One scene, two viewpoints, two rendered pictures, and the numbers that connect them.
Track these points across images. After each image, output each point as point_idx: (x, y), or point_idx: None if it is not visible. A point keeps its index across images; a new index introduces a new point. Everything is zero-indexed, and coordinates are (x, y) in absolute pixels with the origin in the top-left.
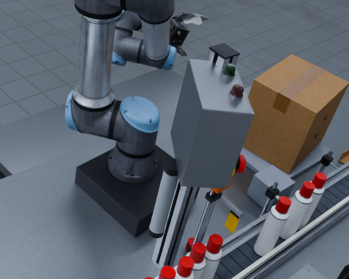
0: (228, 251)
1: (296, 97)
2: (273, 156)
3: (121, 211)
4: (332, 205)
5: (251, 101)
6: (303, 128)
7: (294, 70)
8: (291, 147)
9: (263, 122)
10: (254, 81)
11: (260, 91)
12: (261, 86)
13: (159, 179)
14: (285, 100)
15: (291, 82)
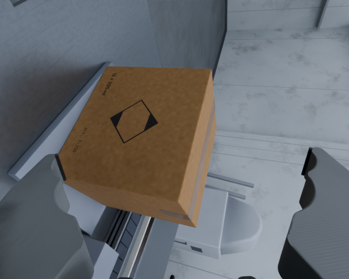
0: None
1: (194, 207)
2: (101, 200)
3: None
4: (129, 238)
5: (136, 195)
6: (167, 220)
7: (205, 124)
8: (133, 211)
9: (126, 200)
10: (176, 202)
11: (167, 204)
12: (176, 206)
13: None
14: (184, 217)
15: (198, 170)
